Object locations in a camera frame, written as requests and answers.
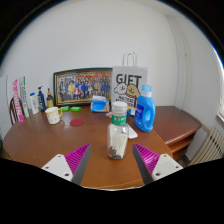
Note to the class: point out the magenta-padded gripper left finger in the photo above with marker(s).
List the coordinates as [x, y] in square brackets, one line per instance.
[58, 165]

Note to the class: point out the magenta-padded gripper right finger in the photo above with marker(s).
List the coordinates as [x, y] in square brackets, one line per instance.
[165, 166]

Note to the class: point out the clear bottle with green label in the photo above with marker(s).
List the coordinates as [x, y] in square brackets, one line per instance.
[118, 133]

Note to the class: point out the brown wooden side table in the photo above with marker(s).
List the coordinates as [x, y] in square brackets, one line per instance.
[176, 125]

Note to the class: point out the flat round red coaster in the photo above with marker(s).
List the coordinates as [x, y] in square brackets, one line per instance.
[76, 122]

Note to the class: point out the white radiator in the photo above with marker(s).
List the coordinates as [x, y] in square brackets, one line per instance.
[208, 146]

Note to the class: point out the white remote control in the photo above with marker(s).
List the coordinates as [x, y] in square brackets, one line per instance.
[132, 131]

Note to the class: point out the white mug with yellow rim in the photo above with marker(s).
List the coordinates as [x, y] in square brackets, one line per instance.
[52, 115]

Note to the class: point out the small green packet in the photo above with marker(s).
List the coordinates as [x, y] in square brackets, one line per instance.
[64, 108]
[75, 109]

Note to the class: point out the blue detergent bottle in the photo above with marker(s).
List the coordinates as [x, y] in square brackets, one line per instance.
[145, 111]

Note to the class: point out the amber pump bottle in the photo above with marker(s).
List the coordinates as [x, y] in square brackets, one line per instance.
[50, 101]

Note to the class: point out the puzzle cube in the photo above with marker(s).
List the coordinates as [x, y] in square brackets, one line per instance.
[128, 112]

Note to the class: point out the dark blue pump bottle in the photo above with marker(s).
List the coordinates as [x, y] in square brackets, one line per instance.
[41, 101]

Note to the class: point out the white bottle with blue cap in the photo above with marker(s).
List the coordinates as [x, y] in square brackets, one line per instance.
[34, 104]

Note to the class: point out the small patterned packet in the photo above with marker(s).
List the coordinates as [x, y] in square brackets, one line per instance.
[108, 114]

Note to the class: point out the blue tissue pack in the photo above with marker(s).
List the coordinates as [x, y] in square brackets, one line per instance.
[99, 106]

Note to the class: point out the long pink box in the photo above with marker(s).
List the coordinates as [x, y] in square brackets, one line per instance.
[18, 103]

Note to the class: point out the long green and white box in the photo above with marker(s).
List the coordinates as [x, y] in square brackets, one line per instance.
[24, 98]

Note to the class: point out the framed group picture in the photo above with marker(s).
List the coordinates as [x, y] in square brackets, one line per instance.
[81, 87]

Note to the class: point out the white paper gift bag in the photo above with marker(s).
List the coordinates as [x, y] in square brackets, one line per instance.
[128, 85]

